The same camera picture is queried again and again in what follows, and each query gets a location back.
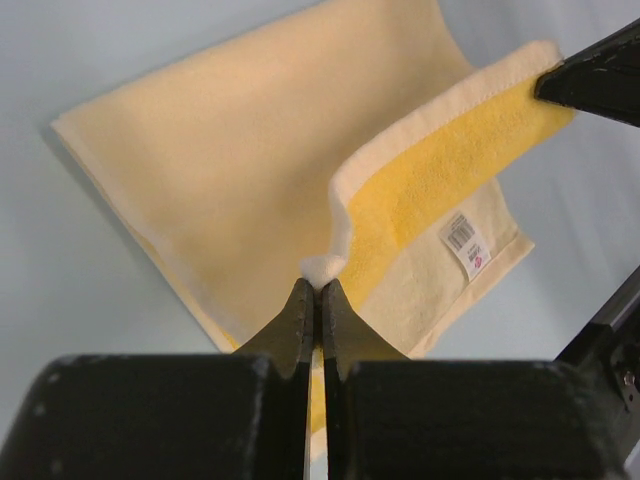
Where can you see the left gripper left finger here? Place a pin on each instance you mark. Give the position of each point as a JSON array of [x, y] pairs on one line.
[[244, 415]]

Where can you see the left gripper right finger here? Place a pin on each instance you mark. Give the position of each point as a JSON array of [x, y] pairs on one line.
[[390, 417]]

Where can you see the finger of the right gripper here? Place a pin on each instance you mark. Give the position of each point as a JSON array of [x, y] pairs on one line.
[[602, 79]]

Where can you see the yellow cream towel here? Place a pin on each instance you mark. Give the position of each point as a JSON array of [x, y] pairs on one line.
[[350, 141]]

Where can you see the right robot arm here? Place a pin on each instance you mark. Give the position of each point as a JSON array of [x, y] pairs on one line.
[[606, 350]]

